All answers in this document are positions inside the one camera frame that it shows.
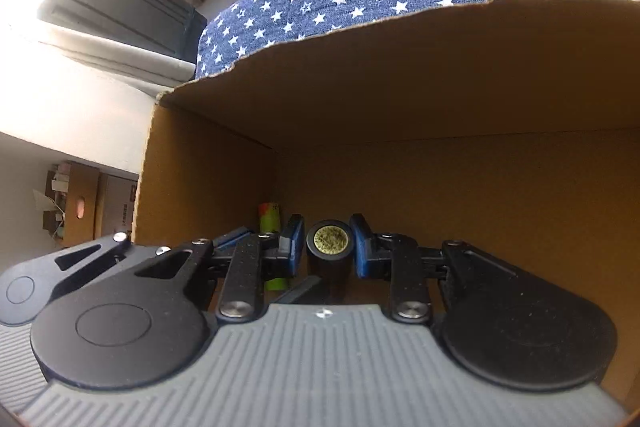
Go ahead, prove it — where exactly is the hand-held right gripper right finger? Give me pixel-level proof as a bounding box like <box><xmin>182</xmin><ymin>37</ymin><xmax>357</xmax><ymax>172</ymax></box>
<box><xmin>349</xmin><ymin>213</ymin><xmax>518</xmax><ymax>324</ymax></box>

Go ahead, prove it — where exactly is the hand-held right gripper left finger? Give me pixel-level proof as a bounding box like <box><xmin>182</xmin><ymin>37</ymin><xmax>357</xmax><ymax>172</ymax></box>
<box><xmin>134</xmin><ymin>213</ymin><xmax>306</xmax><ymax>324</ymax></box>

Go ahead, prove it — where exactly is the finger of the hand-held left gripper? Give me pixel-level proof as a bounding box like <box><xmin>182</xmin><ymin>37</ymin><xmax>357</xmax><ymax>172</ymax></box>
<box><xmin>50</xmin><ymin>227</ymin><xmax>253</xmax><ymax>303</ymax></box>

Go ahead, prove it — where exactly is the black tube with gold cap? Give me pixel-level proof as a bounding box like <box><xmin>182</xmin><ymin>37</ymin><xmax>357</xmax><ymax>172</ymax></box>
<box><xmin>306</xmin><ymin>219</ymin><xmax>357</xmax><ymax>300</ymax></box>

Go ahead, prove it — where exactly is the brown cardboard box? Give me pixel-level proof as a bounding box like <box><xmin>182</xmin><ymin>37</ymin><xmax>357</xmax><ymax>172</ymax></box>
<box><xmin>131</xmin><ymin>0</ymin><xmax>640</xmax><ymax>413</ymax></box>

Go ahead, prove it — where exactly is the green tube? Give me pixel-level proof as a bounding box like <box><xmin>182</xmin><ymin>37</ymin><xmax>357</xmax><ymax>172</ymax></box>
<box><xmin>256</xmin><ymin>202</ymin><xmax>293</xmax><ymax>292</ymax></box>

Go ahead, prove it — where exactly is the open brown storage carton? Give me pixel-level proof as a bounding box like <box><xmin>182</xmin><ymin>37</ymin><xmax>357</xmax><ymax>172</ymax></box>
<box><xmin>44</xmin><ymin>161</ymin><xmax>101</xmax><ymax>249</ymax></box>

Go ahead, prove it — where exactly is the printed brown carton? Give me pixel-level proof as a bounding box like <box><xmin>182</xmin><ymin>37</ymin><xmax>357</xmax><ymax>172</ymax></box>
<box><xmin>94</xmin><ymin>172</ymin><xmax>139</xmax><ymax>242</ymax></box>

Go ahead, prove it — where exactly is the grey plastic panel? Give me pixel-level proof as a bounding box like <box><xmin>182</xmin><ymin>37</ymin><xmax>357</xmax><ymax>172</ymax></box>
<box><xmin>37</xmin><ymin>0</ymin><xmax>208</xmax><ymax>62</ymax></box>

